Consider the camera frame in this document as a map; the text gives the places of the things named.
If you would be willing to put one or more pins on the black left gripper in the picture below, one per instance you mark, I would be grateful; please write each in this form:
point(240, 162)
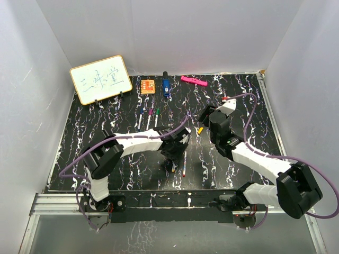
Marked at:
point(175, 157)

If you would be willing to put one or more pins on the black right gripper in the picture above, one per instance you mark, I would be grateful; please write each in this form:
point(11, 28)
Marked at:
point(204, 118)

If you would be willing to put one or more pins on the green marker pen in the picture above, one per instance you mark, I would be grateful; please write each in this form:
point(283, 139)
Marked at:
point(156, 117)

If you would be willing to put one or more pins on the purple marker pen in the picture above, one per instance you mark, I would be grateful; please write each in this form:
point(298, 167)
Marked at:
point(148, 119)

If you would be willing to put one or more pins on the blue marker pen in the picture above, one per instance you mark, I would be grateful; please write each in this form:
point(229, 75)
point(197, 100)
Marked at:
point(140, 119)

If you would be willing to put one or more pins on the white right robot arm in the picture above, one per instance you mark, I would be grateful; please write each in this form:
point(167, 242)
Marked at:
point(293, 187)

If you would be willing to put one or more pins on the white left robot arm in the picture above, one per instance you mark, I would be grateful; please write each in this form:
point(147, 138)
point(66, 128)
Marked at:
point(101, 162)

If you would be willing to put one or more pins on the red marker pen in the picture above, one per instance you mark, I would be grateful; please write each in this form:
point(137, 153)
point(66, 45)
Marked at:
point(184, 164)

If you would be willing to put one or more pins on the pink plastic clip bar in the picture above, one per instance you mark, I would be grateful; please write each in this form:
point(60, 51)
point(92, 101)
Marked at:
point(194, 81)

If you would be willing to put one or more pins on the blue stapler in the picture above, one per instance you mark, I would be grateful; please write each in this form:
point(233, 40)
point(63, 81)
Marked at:
point(166, 84)

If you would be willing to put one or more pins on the small orange notebook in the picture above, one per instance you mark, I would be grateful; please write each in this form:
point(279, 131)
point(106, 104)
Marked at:
point(147, 87)

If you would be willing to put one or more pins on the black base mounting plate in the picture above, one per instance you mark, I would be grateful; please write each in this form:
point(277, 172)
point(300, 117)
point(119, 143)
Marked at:
point(178, 206)

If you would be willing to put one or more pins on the small yellow-framed whiteboard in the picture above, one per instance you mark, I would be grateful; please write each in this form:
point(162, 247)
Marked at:
point(101, 79)

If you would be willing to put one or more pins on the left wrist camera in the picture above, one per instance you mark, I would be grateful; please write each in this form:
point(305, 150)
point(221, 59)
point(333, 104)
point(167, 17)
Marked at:
point(186, 135)

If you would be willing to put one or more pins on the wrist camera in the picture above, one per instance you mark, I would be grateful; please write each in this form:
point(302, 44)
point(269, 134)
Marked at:
point(228, 105)
point(186, 135)

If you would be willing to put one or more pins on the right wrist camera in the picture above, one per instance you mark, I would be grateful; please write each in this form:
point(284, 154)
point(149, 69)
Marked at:
point(228, 105)

